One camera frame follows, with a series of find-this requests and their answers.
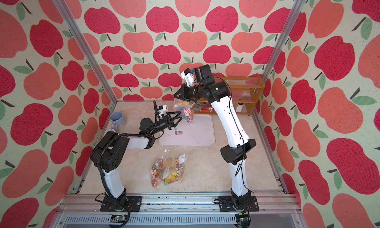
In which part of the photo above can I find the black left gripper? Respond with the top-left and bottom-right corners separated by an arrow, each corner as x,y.
149,113 -> 183,137

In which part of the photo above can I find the ziploc bag of candies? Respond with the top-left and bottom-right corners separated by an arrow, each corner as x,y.
173,98 -> 195,125

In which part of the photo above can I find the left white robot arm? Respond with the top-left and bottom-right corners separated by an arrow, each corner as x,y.
90,112 -> 182,212

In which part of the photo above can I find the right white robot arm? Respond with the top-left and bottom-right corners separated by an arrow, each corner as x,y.
174,65 -> 256,212

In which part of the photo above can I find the poured candies pile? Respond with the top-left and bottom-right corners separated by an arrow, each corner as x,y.
175,128 -> 183,136

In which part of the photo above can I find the white plastic tray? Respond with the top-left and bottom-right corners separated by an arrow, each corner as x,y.
159,114 -> 215,146

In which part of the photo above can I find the red soda can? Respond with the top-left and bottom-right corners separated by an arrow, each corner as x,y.
200,106 -> 214,113

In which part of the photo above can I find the blue grey mug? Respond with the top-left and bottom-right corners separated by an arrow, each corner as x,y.
110,111 -> 126,130

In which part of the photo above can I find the wooden shelf rack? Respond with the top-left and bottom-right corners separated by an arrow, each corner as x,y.
194,75 -> 265,116

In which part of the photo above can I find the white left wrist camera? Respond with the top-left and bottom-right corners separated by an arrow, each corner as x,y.
158,105 -> 168,120

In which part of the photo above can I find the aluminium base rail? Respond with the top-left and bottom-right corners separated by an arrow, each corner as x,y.
48,191 -> 307,228

